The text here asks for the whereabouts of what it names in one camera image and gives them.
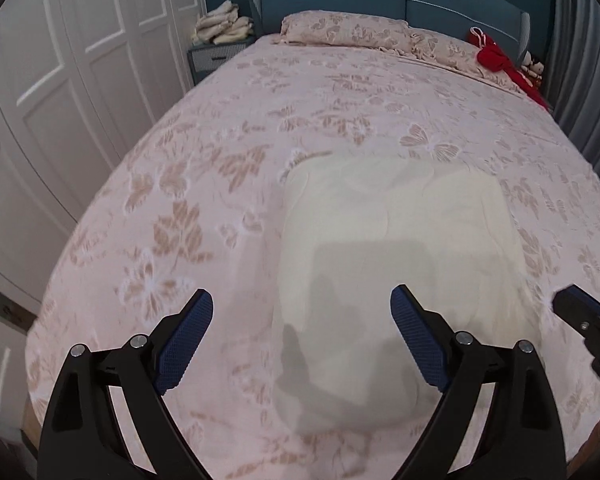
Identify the small doll toy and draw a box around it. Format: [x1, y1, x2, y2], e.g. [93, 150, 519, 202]
[521, 51, 547, 90]

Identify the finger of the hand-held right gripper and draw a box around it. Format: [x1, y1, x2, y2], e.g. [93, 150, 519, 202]
[552, 284, 600, 331]

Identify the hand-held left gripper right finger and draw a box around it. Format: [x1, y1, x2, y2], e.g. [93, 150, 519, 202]
[390, 284, 567, 480]

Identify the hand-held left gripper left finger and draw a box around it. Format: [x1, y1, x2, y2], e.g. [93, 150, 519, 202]
[39, 288, 215, 480]

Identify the red cloth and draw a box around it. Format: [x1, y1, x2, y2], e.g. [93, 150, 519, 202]
[467, 26, 555, 112]

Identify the white panelled wardrobe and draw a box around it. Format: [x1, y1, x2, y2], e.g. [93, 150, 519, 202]
[0, 0, 210, 411]

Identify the grey curtain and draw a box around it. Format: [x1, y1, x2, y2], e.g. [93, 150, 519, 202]
[547, 0, 600, 197]

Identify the bed with pink floral bedspread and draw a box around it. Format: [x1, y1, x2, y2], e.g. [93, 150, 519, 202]
[25, 32, 600, 480]

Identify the cream large garment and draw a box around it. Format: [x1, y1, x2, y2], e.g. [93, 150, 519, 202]
[272, 155, 535, 436]

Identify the stack of cream cloths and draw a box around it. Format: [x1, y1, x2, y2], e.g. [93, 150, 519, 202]
[191, 1, 256, 46]

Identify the grey nightstand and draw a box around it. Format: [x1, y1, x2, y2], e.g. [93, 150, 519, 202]
[187, 35, 258, 86]

